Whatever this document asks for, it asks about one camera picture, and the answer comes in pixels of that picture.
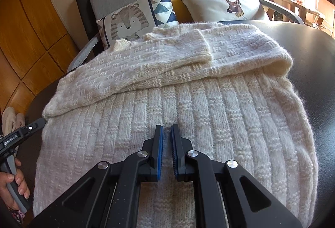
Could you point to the cream knit sweater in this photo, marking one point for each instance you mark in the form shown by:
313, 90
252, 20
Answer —
209, 113

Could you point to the deer print cushion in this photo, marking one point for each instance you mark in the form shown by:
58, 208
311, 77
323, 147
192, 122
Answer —
209, 5

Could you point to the beige fluffy cloth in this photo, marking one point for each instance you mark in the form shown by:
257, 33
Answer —
11, 120

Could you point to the tiger print cushion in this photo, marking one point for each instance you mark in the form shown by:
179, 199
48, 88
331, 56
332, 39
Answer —
128, 24

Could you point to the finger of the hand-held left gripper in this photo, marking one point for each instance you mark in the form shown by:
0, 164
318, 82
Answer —
38, 123

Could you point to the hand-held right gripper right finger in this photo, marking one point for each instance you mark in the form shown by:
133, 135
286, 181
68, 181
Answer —
174, 157

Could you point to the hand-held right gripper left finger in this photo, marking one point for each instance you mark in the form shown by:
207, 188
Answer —
160, 154

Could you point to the person's left forearm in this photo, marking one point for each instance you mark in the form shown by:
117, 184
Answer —
15, 214

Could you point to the person's left hand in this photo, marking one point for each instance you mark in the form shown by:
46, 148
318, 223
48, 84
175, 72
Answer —
6, 187

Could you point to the orange wooden wardrobe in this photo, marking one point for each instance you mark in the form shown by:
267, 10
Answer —
31, 34

